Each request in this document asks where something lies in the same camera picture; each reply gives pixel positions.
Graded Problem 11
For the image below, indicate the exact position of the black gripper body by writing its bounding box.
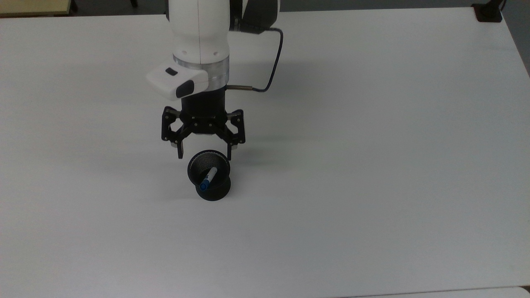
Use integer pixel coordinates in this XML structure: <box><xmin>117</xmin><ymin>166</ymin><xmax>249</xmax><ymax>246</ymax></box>
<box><xmin>181</xmin><ymin>86</ymin><xmax>228</xmax><ymax>136</ymax></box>

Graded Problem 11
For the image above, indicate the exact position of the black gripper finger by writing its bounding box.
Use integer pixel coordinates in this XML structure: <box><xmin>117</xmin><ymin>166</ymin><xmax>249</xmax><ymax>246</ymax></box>
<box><xmin>161</xmin><ymin>106</ymin><xmax>195</xmax><ymax>160</ymax></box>
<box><xmin>214</xmin><ymin>109</ymin><xmax>246</xmax><ymax>161</ymax></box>

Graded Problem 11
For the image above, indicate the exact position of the white marker with blue cap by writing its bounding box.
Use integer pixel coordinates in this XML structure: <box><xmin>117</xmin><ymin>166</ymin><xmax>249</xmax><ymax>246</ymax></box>
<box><xmin>199</xmin><ymin>167</ymin><xmax>219</xmax><ymax>192</ymax></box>

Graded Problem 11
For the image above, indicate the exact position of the black mesh pen cup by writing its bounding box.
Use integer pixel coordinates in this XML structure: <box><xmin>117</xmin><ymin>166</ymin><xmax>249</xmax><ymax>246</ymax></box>
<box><xmin>187</xmin><ymin>149</ymin><xmax>231</xmax><ymax>202</ymax></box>

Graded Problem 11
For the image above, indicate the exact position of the light wooden table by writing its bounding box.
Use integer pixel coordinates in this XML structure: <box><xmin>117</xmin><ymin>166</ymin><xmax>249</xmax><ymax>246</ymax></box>
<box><xmin>0</xmin><ymin>0</ymin><xmax>71</xmax><ymax>17</ymax></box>

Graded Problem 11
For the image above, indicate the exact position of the dark gripper cable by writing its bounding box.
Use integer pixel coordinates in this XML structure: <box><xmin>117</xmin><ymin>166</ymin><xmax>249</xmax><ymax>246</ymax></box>
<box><xmin>226</xmin><ymin>27</ymin><xmax>284</xmax><ymax>93</ymax></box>

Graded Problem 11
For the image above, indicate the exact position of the black table clamp mount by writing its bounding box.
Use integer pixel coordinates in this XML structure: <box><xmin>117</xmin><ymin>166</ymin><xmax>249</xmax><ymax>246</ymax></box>
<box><xmin>472</xmin><ymin>0</ymin><xmax>507</xmax><ymax>23</ymax></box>

